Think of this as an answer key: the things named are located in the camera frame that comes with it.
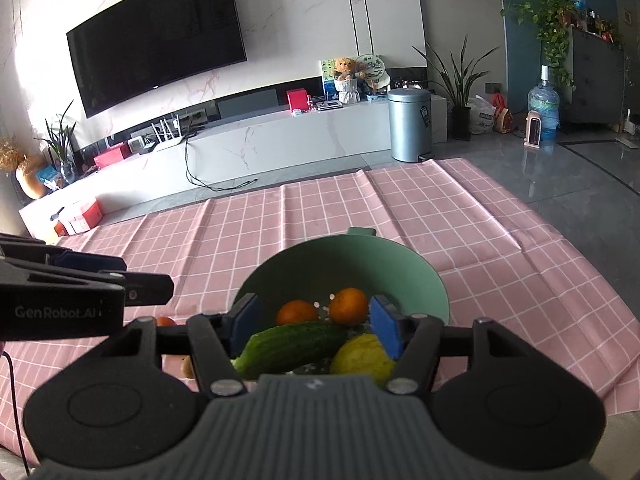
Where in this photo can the black flat television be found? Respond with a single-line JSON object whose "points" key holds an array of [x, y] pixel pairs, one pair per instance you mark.
{"points": [[150, 40]]}

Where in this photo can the pink checkered tablecloth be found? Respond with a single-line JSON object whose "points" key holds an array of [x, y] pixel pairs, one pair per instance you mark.
{"points": [[450, 220]]}

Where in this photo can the green plastic bowl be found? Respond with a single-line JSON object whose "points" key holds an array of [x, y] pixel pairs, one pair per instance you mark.
{"points": [[340, 265]]}

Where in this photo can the yellow lemon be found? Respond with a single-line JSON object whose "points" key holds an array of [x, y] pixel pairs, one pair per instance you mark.
{"points": [[360, 357]]}

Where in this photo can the white marble tv console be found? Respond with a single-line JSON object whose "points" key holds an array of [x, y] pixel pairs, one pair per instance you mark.
{"points": [[280, 140]]}

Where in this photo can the white plastic bag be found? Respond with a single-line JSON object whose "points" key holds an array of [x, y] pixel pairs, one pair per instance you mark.
{"points": [[482, 116]]}

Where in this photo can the round painted fan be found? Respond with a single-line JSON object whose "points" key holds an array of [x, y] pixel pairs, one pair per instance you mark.
{"points": [[374, 67]]}

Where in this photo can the brown teddy bear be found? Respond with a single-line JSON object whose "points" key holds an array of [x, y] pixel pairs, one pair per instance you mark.
{"points": [[345, 67]]}

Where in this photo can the potted plant in black pot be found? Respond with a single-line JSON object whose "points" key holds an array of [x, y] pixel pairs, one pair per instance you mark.
{"points": [[460, 120]]}

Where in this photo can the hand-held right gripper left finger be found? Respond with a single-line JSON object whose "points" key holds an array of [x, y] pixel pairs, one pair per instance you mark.
{"points": [[245, 321]]}

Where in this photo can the orange ceramic vase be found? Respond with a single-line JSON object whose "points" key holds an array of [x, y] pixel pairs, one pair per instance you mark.
{"points": [[31, 180]]}

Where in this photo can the brown kiwi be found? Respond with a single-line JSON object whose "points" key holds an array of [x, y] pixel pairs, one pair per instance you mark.
{"points": [[188, 366]]}

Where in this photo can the red gift bag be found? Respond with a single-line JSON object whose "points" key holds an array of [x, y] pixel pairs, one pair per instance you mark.
{"points": [[502, 117]]}

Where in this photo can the dried yellow flowers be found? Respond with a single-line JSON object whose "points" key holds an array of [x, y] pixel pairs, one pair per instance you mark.
{"points": [[9, 152]]}

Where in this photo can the white router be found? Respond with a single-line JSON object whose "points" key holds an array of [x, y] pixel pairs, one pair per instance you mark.
{"points": [[167, 142]]}

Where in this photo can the blue water jug with pump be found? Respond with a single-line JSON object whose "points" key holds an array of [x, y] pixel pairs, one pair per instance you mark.
{"points": [[546, 107]]}

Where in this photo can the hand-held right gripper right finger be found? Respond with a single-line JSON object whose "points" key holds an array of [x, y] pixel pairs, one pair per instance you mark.
{"points": [[386, 330]]}

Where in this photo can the grey drawer cabinet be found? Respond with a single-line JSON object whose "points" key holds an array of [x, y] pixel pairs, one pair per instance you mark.
{"points": [[595, 80]]}

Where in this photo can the red and white carton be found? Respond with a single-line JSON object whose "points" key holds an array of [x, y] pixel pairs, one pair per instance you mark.
{"points": [[82, 215]]}

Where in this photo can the trailing ivy plant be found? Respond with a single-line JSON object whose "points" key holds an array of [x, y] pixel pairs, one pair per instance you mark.
{"points": [[552, 30]]}

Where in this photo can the grey pedal trash bin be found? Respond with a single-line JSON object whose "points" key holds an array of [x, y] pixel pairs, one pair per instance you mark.
{"points": [[410, 125]]}

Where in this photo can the small pink heater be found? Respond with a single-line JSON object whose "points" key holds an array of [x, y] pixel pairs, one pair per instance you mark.
{"points": [[533, 129]]}

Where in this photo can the flat red box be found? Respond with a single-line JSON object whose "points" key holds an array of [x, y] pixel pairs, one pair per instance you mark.
{"points": [[111, 156]]}

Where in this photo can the plant in glass vase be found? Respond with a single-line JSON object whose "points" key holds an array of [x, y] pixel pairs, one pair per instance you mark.
{"points": [[62, 152]]}

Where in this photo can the green cucumber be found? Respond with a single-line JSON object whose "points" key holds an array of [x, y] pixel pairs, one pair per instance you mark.
{"points": [[292, 347]]}

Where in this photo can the small orange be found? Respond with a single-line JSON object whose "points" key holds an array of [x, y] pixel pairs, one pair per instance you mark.
{"points": [[166, 321]]}

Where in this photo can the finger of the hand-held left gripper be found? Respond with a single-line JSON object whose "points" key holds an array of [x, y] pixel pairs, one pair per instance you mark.
{"points": [[150, 289], [90, 261]]}

